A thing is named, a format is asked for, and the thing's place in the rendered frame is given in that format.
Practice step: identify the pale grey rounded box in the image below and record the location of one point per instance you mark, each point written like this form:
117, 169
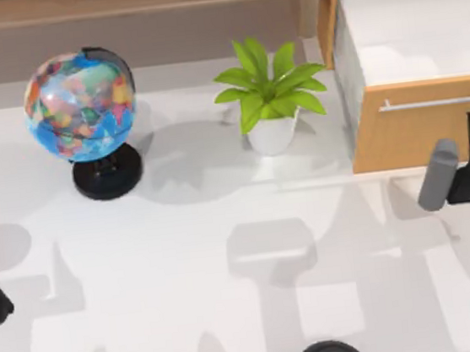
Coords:
438, 174

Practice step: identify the pale wooden drawer front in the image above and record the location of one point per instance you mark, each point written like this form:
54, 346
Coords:
409, 139

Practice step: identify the pale grey drawer inside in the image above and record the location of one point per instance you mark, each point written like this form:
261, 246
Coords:
409, 28

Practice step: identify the green plant in white pot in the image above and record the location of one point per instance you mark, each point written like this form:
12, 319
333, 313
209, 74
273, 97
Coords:
266, 96

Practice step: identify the wooden open shelf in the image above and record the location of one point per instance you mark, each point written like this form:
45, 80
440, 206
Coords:
125, 31

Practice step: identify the multicoloured globe on black stand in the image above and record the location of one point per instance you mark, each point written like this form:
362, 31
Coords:
79, 117

